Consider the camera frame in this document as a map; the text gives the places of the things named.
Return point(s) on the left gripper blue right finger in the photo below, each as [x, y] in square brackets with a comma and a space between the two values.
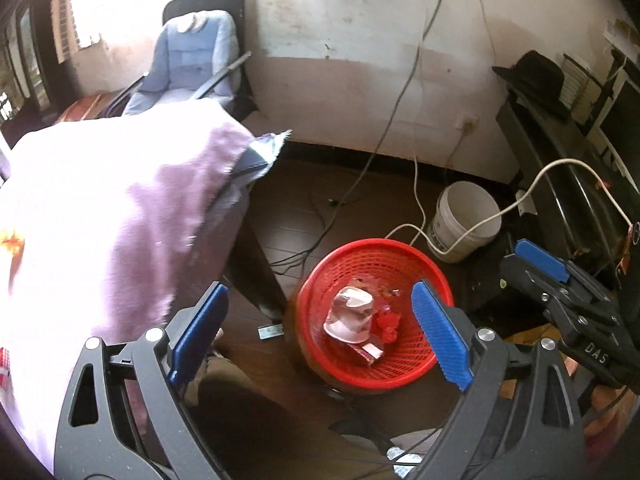
[451, 349]

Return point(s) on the white medicine box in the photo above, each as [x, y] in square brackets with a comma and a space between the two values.
[367, 354]

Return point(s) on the black chair with blue cushion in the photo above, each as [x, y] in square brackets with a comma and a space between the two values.
[199, 54]

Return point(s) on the red plastic waste basket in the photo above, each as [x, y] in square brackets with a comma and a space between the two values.
[387, 269]

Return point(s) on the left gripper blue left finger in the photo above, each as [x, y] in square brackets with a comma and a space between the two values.
[192, 331]

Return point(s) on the red plastic ribbon bundle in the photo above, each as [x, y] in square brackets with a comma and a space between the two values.
[385, 326]

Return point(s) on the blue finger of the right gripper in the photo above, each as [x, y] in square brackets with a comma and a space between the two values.
[542, 260]

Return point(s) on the purple tablecloth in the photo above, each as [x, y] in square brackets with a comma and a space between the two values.
[98, 219]

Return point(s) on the white plastic bucket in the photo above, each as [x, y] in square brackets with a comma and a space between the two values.
[460, 207]

